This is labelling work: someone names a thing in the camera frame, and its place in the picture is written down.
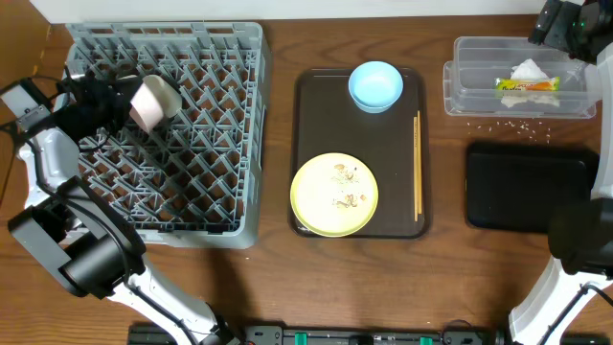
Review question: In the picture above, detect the yellow snack wrapper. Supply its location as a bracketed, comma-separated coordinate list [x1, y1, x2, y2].
[494, 77, 559, 92]

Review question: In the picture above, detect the light blue bowl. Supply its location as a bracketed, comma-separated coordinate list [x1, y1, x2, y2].
[348, 61, 403, 114]

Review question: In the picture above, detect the white cup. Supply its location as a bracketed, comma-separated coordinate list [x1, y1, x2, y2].
[143, 75, 182, 118]

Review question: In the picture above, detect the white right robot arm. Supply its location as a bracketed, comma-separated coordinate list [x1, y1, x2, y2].
[502, 0, 612, 345]

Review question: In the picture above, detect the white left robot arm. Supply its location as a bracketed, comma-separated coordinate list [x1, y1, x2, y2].
[1, 75, 239, 344]

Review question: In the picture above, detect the white crumpled napkin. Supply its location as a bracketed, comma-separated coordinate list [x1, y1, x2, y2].
[495, 58, 560, 108]

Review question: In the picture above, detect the clear plastic bin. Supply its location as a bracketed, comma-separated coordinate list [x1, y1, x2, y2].
[443, 36, 602, 119]

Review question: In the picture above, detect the grey dish rack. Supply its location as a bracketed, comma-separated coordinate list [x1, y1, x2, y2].
[35, 22, 272, 249]

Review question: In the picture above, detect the black tray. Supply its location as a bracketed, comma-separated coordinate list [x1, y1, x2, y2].
[465, 142, 599, 234]

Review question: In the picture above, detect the wooden chopstick right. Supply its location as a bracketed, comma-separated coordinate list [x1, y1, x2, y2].
[417, 110, 423, 215]

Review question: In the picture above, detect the dark brown serving tray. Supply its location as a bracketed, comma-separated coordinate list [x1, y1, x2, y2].
[290, 67, 432, 240]

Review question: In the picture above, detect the yellow plate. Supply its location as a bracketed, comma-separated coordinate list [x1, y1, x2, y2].
[289, 152, 379, 238]

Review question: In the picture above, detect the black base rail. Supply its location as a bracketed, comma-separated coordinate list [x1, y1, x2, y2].
[126, 324, 612, 345]

